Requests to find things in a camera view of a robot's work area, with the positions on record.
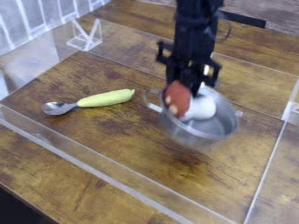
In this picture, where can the clear acrylic barrier wall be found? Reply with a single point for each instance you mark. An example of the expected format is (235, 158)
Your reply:
(103, 166)

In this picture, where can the black wall strip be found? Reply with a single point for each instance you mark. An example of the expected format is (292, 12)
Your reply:
(247, 20)

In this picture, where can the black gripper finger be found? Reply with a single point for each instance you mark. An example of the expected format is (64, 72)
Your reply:
(191, 78)
(172, 72)

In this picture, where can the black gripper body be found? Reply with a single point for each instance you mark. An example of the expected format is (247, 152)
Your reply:
(196, 20)

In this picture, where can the red and white plush mushroom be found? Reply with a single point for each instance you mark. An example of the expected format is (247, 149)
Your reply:
(184, 106)

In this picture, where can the clear acrylic triangle bracket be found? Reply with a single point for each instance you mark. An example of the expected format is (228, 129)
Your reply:
(84, 41)

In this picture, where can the yellow handled metal spoon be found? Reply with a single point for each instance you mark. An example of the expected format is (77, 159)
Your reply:
(97, 100)

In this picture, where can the silver metal pot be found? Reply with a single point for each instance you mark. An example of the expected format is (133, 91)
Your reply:
(215, 125)

